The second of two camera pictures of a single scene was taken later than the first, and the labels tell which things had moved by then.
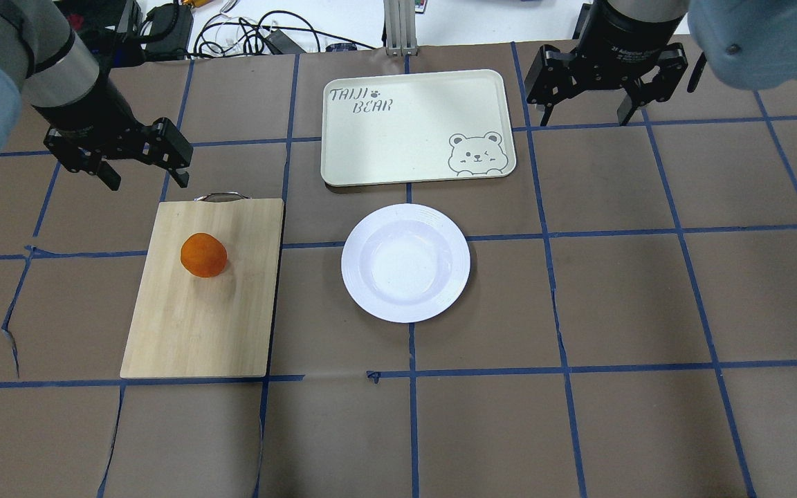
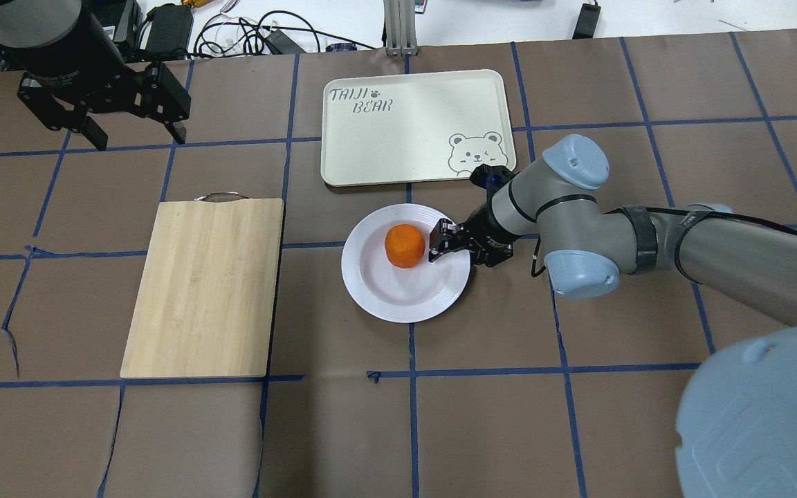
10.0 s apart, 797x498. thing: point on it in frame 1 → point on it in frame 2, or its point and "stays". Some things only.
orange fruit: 203,254 → 405,245
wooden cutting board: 187,326 stays
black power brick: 171,25 stays
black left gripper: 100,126 → 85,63
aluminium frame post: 400,28 stays
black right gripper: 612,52 → 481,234
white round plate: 405,263 stays
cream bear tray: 416,127 stays
